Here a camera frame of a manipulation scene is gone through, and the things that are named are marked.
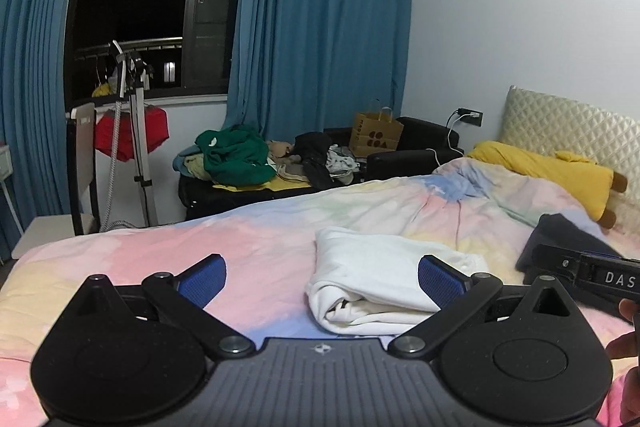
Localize yellow hanging garment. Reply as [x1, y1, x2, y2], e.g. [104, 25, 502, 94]
[91, 81, 122, 99]

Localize pastel tie-dye blanket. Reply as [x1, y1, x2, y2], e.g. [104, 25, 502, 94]
[0, 157, 640, 427]

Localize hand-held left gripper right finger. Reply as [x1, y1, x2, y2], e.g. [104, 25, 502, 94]
[386, 254, 569, 357]

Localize brown paper bag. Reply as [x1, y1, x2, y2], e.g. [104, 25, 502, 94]
[348, 99, 405, 154]

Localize white pants with striped band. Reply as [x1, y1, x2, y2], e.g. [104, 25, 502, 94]
[305, 226, 489, 336]

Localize black clothes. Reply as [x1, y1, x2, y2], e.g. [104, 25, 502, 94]
[291, 131, 334, 190]

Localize blue curtain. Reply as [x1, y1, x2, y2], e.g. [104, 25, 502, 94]
[0, 0, 97, 259]
[222, 0, 415, 146]

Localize green garment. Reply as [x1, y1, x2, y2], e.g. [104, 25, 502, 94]
[194, 125, 271, 186]

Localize yellow cloth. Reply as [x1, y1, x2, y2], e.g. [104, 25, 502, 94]
[219, 176, 312, 194]

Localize red garment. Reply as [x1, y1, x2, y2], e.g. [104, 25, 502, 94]
[94, 104, 170, 163]

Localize blue-grey garment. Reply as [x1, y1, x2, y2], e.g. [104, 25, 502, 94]
[172, 146, 207, 180]

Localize black sofa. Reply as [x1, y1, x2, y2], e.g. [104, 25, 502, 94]
[178, 116, 466, 222]

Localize wall outlet with charger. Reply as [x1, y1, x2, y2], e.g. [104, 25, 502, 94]
[457, 107, 484, 128]

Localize person's right hand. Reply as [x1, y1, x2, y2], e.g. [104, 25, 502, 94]
[604, 297, 640, 409]

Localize white charging cable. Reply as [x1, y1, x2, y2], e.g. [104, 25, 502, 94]
[424, 110, 469, 168]

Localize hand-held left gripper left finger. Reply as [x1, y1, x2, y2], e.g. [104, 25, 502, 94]
[74, 253, 257, 357]

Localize yellow plush pillow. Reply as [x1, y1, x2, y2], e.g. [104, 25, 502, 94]
[467, 140, 629, 231]

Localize navy folded cloth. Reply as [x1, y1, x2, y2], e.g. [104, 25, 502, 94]
[514, 212, 624, 286]

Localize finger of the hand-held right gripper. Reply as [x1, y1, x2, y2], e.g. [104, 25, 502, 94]
[533, 244, 582, 289]

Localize garment steamer stand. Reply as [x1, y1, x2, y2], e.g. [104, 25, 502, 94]
[97, 39, 160, 231]

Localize white patterned cloth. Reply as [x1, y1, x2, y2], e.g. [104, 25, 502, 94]
[327, 145, 361, 186]

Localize beige garment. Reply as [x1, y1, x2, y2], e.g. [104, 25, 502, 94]
[267, 139, 297, 163]

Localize beige quilted headboard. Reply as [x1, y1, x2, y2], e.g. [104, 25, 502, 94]
[499, 85, 640, 234]

